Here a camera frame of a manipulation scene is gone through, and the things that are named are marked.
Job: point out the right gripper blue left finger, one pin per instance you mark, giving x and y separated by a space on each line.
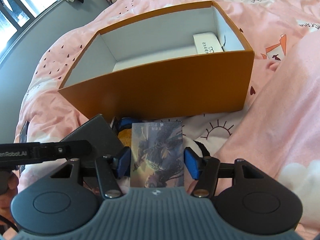
110 168

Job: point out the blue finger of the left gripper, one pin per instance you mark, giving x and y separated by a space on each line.
36 152

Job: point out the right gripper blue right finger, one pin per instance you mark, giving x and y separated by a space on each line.
204 170

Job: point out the grey box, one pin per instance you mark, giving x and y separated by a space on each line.
100 135

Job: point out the illustrated card box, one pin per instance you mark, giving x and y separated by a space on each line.
157 158

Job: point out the white box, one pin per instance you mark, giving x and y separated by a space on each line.
207 43

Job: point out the white black plush toy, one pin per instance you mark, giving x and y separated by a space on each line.
195 149

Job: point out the brown bear plush blue uniform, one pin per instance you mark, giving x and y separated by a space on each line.
125 131

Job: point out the person left hand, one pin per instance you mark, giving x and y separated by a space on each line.
6 198

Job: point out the orange cardboard storage box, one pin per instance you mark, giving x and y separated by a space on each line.
147 67

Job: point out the pink patterned duvet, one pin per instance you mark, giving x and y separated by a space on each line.
278 131

